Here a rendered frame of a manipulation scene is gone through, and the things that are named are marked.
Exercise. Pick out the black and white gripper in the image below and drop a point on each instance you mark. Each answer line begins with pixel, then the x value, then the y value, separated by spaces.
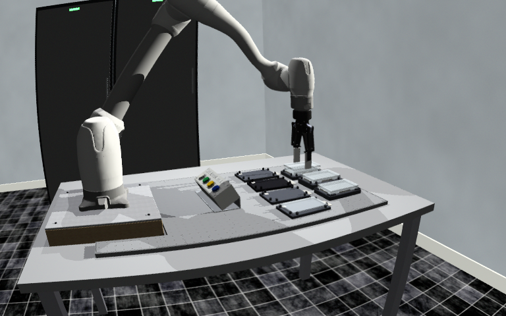
pixel 301 128

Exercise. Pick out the white button panel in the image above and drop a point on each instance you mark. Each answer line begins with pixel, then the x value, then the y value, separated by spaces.
pixel 219 189

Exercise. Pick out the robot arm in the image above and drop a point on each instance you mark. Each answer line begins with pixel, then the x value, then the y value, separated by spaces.
pixel 98 145

